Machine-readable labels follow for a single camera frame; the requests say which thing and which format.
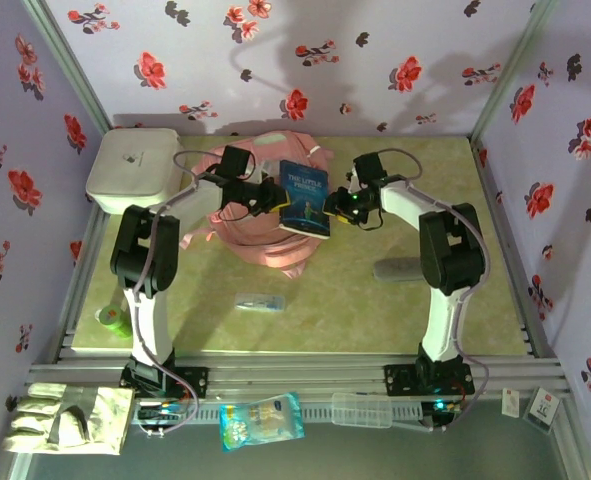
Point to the blue Little Prince book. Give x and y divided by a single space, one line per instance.
305 200

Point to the pink fabric backpack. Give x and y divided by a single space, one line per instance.
265 245

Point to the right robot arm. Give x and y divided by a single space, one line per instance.
442 325

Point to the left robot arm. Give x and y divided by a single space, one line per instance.
147 325

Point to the clear plastic stationery pack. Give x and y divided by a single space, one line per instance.
260 302

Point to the white storage case with logo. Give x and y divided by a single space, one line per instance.
130 170

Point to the green tape roll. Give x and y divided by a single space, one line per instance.
115 320

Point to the clear plastic organizer box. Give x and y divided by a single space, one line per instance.
361 410

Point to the blue snack bag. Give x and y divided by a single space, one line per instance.
260 422

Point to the small white tag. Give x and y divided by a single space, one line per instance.
510 402

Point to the small clear card box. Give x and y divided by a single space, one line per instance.
542 406

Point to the pale work glove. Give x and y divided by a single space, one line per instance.
70 420

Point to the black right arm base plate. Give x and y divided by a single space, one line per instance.
400 380

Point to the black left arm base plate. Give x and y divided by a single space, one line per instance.
195 380

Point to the aluminium corner post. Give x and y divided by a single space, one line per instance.
65 60
515 65

